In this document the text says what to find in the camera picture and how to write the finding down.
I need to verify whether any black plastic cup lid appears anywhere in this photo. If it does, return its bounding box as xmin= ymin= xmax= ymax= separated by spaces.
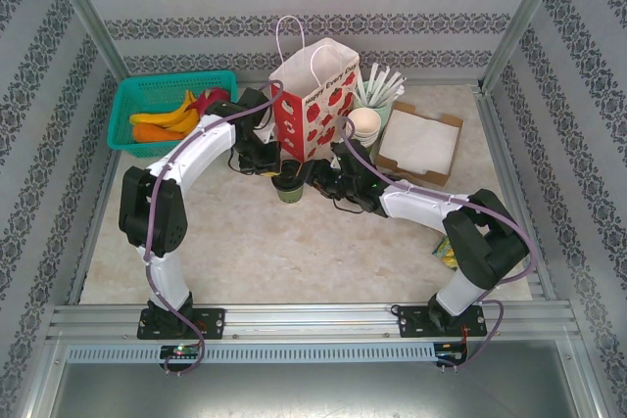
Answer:
xmin=271 ymin=159 xmax=308 ymax=192

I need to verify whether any strawberry print paper bag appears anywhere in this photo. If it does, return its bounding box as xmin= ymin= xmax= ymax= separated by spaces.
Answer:
xmin=267 ymin=15 xmax=362 ymax=164

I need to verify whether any white paper napkin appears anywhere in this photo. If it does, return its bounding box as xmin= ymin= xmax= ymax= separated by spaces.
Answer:
xmin=379 ymin=109 xmax=461 ymax=174

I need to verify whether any brown cardboard napkin tray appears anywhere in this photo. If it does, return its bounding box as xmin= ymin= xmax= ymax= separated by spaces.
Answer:
xmin=374 ymin=100 xmax=465 ymax=188

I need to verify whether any pink dragon fruit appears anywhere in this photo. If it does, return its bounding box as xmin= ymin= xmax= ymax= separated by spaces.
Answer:
xmin=193 ymin=87 xmax=231 ymax=118

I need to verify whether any yellow banana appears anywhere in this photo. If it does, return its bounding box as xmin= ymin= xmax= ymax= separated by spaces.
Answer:
xmin=128 ymin=89 xmax=197 ymax=128
xmin=166 ymin=108 xmax=205 ymax=135

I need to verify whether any green straw holder cup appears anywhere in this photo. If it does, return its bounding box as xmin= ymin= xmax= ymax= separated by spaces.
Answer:
xmin=355 ymin=79 xmax=395 ymax=141

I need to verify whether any orange oblong fruit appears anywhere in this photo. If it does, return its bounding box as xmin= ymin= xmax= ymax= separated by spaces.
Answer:
xmin=131 ymin=123 xmax=183 ymax=144

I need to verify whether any white wrapped straw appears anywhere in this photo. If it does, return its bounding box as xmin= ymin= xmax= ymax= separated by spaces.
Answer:
xmin=379 ymin=72 xmax=402 ymax=107
xmin=386 ymin=85 xmax=408 ymax=109
xmin=375 ymin=67 xmax=391 ymax=107
xmin=367 ymin=63 xmax=381 ymax=107
xmin=382 ymin=74 xmax=409 ymax=107

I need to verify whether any yellow green candy packet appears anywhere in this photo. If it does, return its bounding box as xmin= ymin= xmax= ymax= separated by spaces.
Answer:
xmin=431 ymin=236 xmax=459 ymax=271

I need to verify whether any teal plastic basket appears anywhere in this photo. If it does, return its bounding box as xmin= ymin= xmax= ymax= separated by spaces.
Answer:
xmin=106 ymin=69 xmax=240 ymax=159

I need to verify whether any grey sheet metal panel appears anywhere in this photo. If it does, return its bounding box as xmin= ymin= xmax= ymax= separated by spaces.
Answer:
xmin=28 ymin=339 xmax=608 ymax=418

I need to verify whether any thin black left camera cable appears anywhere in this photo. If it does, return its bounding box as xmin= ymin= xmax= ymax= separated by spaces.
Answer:
xmin=228 ymin=157 xmax=259 ymax=178

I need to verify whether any thin black camera cable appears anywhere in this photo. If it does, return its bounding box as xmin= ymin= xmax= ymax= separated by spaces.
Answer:
xmin=228 ymin=157 xmax=259 ymax=178
xmin=332 ymin=195 xmax=367 ymax=217

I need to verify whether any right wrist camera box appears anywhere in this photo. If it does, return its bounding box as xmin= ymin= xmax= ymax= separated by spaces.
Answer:
xmin=330 ymin=142 xmax=355 ymax=170

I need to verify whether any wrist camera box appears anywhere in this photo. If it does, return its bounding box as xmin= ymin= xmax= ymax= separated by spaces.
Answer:
xmin=252 ymin=121 xmax=278 ymax=146
xmin=330 ymin=142 xmax=355 ymax=170

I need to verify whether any thin black right camera cable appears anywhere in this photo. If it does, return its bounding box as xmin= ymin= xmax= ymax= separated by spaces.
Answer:
xmin=332 ymin=195 xmax=367 ymax=217

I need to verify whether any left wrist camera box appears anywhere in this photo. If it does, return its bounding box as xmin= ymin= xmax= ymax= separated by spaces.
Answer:
xmin=252 ymin=121 xmax=278 ymax=146

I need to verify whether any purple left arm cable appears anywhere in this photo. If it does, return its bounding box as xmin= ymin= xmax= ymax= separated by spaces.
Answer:
xmin=142 ymin=79 xmax=285 ymax=378

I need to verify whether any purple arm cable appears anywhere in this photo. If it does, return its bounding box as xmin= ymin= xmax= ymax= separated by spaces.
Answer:
xmin=342 ymin=116 xmax=540 ymax=375
xmin=142 ymin=79 xmax=285 ymax=378

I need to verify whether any aluminium mounting rail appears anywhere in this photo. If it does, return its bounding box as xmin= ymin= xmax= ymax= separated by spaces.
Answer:
xmin=47 ymin=303 xmax=580 ymax=342

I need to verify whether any aluminium side rail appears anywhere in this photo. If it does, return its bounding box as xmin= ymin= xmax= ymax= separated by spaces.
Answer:
xmin=67 ymin=148 xmax=121 ymax=305
xmin=473 ymin=87 xmax=559 ymax=302

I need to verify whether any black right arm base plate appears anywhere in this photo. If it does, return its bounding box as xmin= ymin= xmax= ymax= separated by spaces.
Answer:
xmin=395 ymin=304 xmax=490 ymax=339

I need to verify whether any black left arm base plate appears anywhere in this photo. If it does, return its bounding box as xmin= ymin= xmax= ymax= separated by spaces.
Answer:
xmin=135 ymin=307 xmax=227 ymax=341

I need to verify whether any grey slotted cable duct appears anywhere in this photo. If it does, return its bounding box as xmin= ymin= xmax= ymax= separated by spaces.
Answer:
xmin=65 ymin=343 xmax=438 ymax=365

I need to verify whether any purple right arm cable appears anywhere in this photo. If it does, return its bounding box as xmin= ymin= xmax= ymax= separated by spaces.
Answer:
xmin=342 ymin=116 xmax=540 ymax=375

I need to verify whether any aluminium frame post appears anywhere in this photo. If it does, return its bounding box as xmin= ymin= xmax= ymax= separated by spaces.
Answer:
xmin=38 ymin=0 xmax=131 ymax=84
xmin=475 ymin=0 xmax=574 ymax=92

